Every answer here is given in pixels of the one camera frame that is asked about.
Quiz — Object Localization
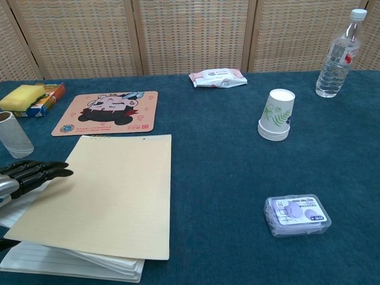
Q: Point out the clear plastic water bottle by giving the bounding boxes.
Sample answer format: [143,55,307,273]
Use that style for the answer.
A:
[315,8,368,99]

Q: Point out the pink cartoon mouse pad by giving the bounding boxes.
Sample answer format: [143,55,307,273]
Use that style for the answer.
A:
[50,90,159,137]

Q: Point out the clear plastic floss box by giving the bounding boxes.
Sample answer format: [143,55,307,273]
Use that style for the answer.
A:
[263,193,333,238]

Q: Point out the yellow sponge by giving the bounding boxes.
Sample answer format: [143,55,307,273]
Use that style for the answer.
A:
[0,84,46,111]

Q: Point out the blue table cloth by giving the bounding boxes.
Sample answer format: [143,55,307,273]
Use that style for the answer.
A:
[0,69,380,285]

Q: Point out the beige paper notepad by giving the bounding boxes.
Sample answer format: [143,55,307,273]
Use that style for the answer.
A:
[0,134,173,283]

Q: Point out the cardboard tube roll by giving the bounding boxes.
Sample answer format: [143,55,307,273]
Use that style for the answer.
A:
[0,111,34,159]

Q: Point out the pink white wet wipes pack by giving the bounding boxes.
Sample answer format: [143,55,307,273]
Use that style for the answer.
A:
[188,68,248,89]

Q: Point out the bamboo folding screen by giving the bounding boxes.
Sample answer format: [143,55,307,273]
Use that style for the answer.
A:
[0,0,380,81]

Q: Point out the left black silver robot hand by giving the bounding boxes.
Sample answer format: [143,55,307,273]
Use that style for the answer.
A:
[0,160,74,252]

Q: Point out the colourful small cardboard box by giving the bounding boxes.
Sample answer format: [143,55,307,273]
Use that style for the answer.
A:
[13,82,66,118]

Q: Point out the stack of paper cups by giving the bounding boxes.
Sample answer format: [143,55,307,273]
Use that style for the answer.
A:
[256,88,296,141]

